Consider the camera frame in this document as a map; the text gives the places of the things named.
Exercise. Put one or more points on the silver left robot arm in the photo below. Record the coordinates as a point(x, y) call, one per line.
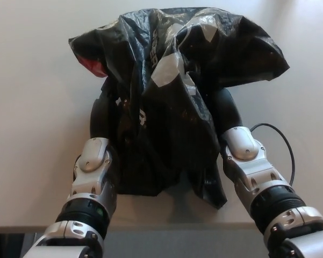
point(83, 193)

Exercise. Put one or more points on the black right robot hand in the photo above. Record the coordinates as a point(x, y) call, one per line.
point(228, 107)

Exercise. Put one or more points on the black Under Armour plastic bag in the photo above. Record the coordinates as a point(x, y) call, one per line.
point(156, 129)

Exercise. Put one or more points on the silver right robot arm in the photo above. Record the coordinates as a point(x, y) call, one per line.
point(271, 188)

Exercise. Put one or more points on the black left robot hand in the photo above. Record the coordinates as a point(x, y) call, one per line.
point(99, 115)

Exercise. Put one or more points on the dark object under desk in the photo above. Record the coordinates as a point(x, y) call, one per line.
point(5, 246)

